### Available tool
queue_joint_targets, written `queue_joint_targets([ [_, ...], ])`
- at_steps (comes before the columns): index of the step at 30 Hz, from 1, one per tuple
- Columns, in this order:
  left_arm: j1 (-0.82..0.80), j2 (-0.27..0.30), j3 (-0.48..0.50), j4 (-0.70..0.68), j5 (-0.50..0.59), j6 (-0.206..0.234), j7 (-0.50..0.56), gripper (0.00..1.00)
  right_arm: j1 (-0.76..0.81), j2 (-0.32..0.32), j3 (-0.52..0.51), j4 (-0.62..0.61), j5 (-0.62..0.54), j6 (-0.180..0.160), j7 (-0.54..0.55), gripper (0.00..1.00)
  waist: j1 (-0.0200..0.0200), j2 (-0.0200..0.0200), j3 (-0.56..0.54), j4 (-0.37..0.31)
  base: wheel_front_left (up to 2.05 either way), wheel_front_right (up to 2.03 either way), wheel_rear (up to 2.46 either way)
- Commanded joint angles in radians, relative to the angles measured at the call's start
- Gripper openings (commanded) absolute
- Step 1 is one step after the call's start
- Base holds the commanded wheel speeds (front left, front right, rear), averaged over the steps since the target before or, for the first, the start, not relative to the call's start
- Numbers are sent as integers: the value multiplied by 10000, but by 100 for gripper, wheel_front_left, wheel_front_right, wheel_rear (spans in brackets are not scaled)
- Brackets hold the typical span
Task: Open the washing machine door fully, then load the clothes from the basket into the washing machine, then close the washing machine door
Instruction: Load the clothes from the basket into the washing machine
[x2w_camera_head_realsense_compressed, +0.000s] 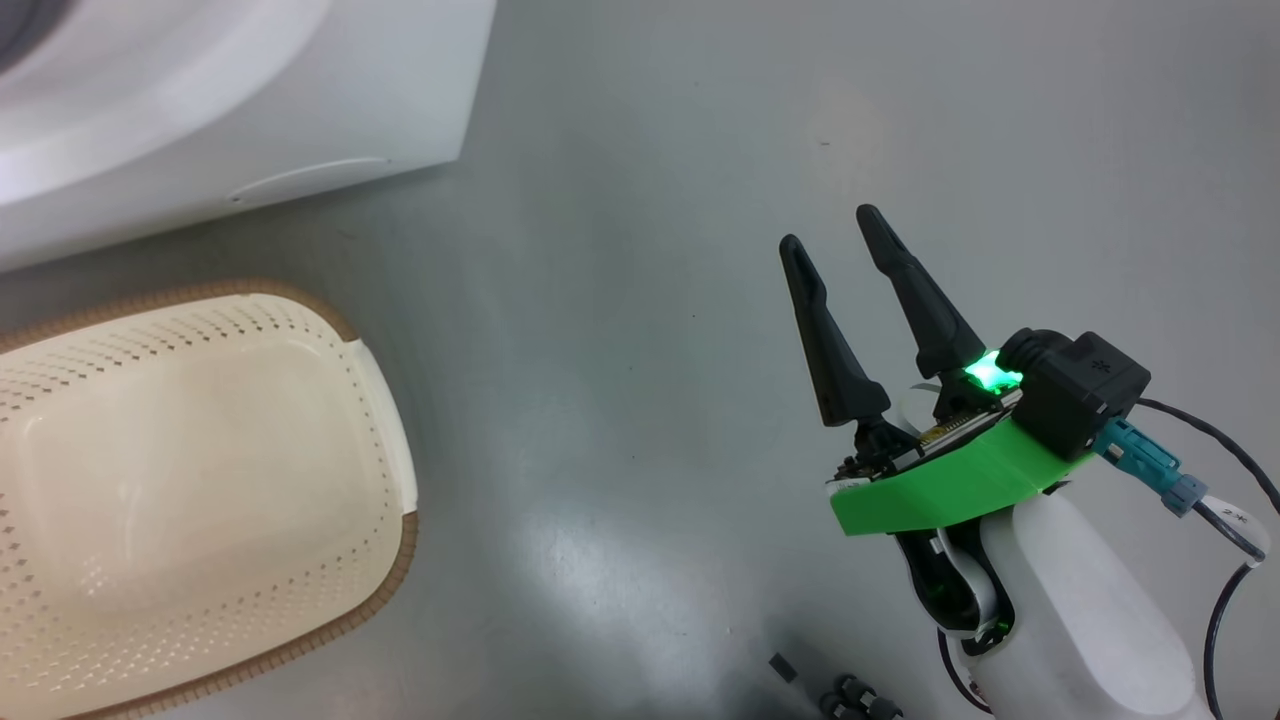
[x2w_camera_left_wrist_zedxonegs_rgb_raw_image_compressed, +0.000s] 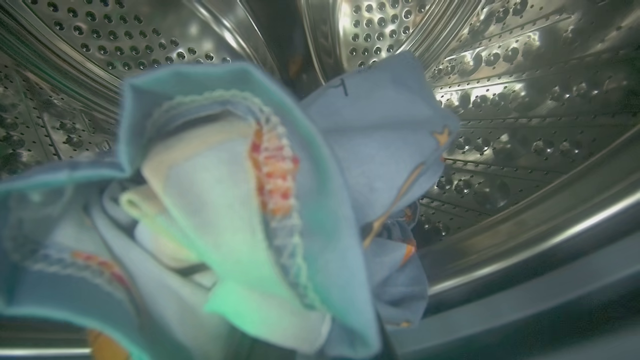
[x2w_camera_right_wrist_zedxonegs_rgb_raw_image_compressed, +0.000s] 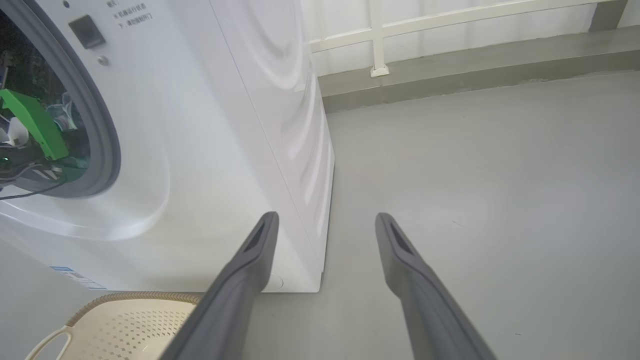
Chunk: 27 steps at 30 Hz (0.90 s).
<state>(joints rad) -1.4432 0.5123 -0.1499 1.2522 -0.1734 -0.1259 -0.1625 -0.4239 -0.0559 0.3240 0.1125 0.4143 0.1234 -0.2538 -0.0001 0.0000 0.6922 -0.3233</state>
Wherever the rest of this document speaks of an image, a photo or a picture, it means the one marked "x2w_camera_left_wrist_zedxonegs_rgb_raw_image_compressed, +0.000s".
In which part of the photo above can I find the grey rubber door gasket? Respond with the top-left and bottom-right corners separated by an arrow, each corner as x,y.
390,232 -> 640,360

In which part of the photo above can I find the perforated steel washer drum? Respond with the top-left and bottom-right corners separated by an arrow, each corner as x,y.
0,0 -> 640,296

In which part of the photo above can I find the blue bear-print garment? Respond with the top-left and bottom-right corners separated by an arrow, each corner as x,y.
0,62 -> 383,360

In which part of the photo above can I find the blue garment with white lining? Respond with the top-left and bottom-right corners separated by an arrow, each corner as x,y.
300,50 -> 461,328

